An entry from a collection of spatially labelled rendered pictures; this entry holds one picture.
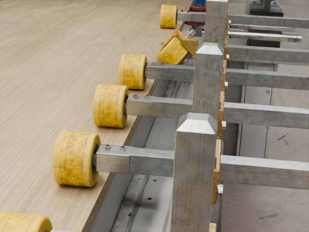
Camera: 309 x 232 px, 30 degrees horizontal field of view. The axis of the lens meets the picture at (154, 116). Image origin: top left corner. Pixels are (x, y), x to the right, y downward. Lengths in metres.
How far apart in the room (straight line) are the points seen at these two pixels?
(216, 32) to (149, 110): 0.20
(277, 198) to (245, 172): 2.06
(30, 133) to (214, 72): 0.45
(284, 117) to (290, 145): 2.48
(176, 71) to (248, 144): 1.72
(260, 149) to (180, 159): 2.50
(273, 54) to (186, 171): 1.06
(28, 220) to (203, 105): 0.27
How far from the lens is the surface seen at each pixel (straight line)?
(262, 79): 1.30
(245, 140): 2.98
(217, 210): 1.24
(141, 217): 1.36
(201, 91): 0.74
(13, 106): 1.22
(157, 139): 1.80
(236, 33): 2.30
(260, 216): 2.71
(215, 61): 0.73
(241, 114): 1.06
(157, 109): 1.06
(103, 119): 1.07
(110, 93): 1.06
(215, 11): 0.97
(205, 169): 0.50
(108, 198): 1.24
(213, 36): 0.98
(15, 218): 0.63
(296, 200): 2.90
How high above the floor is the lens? 1.29
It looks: 20 degrees down
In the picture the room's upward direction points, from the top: 2 degrees clockwise
